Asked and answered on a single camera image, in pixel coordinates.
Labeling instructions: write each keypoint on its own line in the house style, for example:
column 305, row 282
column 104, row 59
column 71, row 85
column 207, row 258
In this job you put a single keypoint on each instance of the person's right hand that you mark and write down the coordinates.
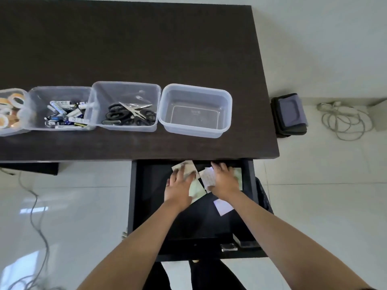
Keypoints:
column 226, row 184

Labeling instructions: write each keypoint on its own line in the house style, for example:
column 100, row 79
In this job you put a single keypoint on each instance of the person's left hand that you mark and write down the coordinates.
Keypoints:
column 178, row 191

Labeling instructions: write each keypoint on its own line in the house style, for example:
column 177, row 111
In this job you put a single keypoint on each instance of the person's left thumb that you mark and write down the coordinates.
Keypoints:
column 193, row 177

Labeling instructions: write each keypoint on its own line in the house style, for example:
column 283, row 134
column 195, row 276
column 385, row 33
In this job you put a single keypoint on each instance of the beige paper note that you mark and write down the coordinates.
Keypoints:
column 189, row 168

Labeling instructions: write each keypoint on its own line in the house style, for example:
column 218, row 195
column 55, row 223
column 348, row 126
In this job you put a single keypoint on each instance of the white paper receipt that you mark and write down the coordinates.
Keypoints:
column 208, row 178

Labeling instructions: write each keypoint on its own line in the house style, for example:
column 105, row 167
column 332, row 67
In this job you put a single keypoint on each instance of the person's right forearm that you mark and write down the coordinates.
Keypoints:
column 281, row 241

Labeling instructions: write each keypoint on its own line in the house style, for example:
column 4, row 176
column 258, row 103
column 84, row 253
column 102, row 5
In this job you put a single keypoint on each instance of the person's left forearm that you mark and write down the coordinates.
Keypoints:
column 142, row 247

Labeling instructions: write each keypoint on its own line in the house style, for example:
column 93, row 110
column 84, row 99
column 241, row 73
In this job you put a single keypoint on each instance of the pale green paper sheet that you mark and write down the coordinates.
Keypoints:
column 197, row 190

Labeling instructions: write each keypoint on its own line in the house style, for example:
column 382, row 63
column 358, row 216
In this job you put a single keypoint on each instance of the small white paper slip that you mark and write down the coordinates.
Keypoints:
column 223, row 207

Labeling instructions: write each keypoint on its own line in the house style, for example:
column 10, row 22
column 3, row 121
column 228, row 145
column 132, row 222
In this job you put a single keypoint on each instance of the green paper note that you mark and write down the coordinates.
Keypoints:
column 238, row 175

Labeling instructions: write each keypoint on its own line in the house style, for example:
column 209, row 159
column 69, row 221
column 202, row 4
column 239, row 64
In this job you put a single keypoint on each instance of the black desk drawer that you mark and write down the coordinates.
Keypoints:
column 151, row 202

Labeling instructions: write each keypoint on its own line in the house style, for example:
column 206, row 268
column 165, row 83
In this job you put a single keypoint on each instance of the empty clear plastic container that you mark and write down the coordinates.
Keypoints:
column 193, row 113

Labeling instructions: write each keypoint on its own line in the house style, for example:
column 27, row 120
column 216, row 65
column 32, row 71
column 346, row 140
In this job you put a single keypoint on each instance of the black fabric item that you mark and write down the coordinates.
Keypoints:
column 263, row 194

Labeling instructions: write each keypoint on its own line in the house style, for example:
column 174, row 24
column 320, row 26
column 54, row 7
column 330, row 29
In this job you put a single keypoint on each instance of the silver drawer lock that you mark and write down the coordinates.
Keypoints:
column 229, row 247

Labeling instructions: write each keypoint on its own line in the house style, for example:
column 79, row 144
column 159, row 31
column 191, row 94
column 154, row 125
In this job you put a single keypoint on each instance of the silver metal scissors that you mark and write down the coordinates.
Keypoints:
column 134, row 109

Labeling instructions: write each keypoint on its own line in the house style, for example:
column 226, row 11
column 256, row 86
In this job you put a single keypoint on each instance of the person's black trousers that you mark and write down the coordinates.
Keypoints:
column 208, row 276

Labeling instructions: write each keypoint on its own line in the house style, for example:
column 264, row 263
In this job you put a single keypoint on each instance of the clear container with scissors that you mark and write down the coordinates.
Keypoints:
column 127, row 87

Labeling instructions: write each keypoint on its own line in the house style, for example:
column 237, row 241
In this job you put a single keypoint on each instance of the black and grey bag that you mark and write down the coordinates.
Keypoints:
column 288, row 114

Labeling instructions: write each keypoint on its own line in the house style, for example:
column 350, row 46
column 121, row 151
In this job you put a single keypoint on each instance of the pile of batteries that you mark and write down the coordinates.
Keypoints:
column 65, row 114

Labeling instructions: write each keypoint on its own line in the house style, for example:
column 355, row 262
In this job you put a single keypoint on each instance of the clear container with batteries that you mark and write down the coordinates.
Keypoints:
column 39, row 96

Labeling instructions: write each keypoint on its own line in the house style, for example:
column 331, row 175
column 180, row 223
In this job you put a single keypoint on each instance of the clear container with tape rolls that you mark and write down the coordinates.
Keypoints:
column 24, row 123

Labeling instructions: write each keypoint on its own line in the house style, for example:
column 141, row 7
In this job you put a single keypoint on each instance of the pile of tape rolls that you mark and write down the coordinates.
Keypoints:
column 12, row 110

